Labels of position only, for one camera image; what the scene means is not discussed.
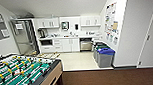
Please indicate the black built-in microwave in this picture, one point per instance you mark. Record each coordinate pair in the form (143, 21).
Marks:
(45, 42)

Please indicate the white door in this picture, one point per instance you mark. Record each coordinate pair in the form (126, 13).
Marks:
(151, 42)

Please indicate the green foosball table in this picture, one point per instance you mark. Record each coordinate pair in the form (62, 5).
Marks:
(24, 74)

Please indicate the small blue wall sign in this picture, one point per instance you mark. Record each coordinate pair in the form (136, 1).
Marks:
(108, 36)

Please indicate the three-door white wall cabinet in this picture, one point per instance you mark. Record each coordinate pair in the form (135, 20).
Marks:
(90, 21)

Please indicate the white two-door base cabinet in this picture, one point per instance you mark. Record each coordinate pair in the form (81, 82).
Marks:
(70, 44)

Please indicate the blue-lid trash bin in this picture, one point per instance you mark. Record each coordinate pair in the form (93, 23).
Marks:
(105, 58)

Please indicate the black wall soap dispenser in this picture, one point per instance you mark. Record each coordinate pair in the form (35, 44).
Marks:
(76, 26)

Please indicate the stainless steel dishwasher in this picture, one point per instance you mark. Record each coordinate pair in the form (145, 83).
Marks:
(86, 45)

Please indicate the steel paper towel dispenser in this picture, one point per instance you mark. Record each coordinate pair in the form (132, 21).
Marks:
(64, 26)

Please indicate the large colourful wall poster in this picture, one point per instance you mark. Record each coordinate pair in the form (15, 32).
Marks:
(110, 15)

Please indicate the stainless steel refrigerator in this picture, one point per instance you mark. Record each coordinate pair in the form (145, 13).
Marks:
(23, 36)

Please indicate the wide white drawer unit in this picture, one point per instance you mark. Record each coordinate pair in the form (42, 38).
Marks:
(57, 45)

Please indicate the small black wall sign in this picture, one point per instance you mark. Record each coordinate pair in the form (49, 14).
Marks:
(115, 40)

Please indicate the narrow white drawer unit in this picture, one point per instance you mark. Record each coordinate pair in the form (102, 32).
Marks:
(96, 39)

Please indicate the dark coffee machine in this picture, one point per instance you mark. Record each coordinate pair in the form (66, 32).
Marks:
(42, 33)

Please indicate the chrome sink faucet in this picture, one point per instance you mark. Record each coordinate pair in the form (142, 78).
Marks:
(72, 32)

